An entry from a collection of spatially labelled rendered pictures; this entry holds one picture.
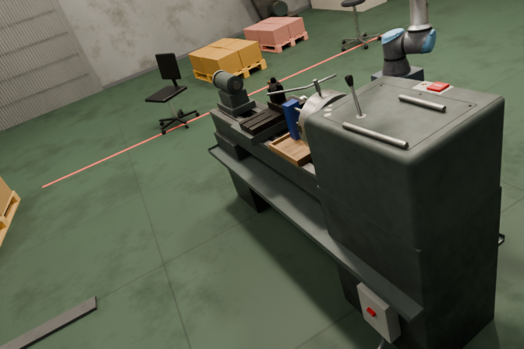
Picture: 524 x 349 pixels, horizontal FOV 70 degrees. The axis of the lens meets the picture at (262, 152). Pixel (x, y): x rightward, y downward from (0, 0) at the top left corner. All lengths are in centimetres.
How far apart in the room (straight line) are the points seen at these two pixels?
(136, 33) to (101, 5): 85
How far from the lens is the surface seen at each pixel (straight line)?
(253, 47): 641
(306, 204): 225
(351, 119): 149
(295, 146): 214
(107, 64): 904
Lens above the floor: 195
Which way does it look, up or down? 29 degrees down
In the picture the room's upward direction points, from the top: 18 degrees counter-clockwise
